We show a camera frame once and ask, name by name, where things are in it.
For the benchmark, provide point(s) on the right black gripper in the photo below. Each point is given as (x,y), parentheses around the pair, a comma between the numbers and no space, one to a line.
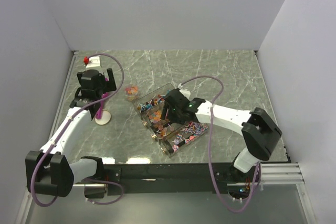
(170,116)

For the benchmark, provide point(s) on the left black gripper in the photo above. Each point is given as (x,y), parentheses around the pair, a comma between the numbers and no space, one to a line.
(109,85)

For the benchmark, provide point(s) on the clear plastic jar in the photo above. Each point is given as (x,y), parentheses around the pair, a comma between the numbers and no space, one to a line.
(131,92)

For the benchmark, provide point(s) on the clear compartment candy box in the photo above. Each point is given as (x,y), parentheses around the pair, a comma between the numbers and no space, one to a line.
(172,137)

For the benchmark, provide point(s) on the magenta plastic scoop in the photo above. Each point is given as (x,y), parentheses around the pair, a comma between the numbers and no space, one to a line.
(102,103)

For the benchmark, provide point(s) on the white gold jar lid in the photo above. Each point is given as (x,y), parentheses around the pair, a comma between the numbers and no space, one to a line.
(102,117)

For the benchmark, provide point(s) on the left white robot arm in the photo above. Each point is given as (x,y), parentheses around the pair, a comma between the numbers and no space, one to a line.
(48,171)

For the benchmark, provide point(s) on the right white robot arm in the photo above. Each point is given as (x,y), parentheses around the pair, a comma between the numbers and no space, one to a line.
(261,134)

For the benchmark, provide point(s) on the black base beam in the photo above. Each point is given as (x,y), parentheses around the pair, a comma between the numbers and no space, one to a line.
(175,178)

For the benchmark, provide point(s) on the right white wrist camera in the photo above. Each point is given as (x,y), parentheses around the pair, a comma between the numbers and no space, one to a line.
(184,91)

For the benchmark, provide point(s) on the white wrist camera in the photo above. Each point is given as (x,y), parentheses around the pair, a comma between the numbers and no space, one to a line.
(93,63)
(184,91)

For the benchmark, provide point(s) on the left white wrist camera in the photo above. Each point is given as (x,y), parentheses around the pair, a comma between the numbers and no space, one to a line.
(93,63)

